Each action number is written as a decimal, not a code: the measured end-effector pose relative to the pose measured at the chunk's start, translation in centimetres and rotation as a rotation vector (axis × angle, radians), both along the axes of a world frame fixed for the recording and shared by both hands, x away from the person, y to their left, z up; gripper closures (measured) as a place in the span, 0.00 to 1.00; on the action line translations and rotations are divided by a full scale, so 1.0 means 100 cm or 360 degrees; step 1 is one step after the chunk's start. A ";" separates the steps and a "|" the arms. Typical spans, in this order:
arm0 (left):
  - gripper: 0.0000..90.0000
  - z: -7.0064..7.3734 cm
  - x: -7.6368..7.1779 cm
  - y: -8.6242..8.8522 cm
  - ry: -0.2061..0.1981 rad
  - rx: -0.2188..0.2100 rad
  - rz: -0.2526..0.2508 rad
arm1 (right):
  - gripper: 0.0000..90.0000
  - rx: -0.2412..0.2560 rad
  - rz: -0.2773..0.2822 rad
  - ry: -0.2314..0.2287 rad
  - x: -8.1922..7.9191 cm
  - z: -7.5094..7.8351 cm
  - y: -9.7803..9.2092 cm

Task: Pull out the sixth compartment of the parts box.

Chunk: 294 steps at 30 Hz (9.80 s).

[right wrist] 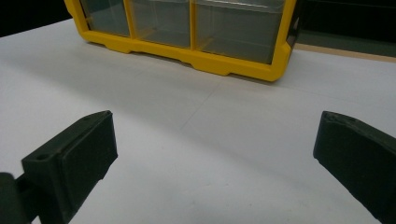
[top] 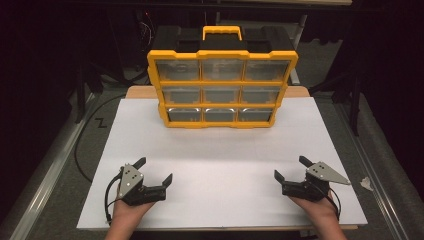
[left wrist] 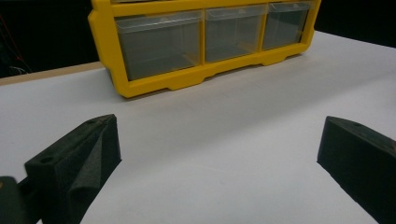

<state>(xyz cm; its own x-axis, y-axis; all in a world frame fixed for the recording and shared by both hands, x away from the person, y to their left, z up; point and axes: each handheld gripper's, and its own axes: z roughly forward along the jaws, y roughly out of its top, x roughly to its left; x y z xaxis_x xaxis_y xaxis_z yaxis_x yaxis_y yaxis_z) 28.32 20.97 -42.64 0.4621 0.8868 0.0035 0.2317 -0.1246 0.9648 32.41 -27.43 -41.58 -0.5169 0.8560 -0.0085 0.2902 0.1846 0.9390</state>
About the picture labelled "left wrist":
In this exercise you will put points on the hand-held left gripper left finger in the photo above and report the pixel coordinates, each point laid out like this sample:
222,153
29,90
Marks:
74,165

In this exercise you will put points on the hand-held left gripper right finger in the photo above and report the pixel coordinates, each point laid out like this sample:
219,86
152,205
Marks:
358,161

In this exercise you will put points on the yellow drawer cabinet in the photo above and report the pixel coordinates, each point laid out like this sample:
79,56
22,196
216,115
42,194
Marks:
106,49

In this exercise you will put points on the clear plastic drawer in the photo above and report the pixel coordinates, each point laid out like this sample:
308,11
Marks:
233,34
285,26
158,46

